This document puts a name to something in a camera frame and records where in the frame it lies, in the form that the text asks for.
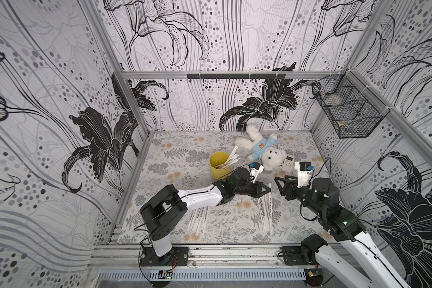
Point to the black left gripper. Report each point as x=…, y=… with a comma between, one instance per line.
x=257, y=192

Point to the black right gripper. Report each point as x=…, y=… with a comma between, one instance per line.
x=293, y=188

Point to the white straw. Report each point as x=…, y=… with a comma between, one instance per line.
x=262, y=211
x=270, y=215
x=194, y=222
x=201, y=220

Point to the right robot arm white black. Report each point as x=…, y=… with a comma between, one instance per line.
x=345, y=227

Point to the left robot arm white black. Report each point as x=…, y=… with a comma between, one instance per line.
x=165, y=210

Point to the bundle of wrapped straws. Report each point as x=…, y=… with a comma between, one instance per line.
x=232, y=159

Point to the white remote control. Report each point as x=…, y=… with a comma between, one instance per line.
x=288, y=165

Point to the white plush bunny toy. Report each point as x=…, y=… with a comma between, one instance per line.
x=261, y=148

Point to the yellow metal cup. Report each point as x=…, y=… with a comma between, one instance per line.
x=217, y=159

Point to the horizontal aluminium back bar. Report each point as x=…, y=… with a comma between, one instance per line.
x=183, y=75

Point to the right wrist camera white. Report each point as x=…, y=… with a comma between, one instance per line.
x=305, y=171

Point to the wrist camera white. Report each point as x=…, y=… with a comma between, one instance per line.
x=255, y=169
x=305, y=171

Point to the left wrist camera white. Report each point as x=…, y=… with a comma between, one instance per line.
x=255, y=169

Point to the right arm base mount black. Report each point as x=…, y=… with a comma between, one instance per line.
x=303, y=254

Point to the white slotted cable duct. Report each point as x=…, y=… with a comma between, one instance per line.
x=200, y=274

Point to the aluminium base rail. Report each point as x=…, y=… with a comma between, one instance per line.
x=193, y=256

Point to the black wire basket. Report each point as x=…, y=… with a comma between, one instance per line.
x=347, y=107

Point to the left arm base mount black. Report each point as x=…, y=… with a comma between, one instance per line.
x=178, y=256

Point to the black hook rail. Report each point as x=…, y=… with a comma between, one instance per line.
x=236, y=76

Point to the aluminium frame post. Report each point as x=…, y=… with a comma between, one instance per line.
x=104, y=39

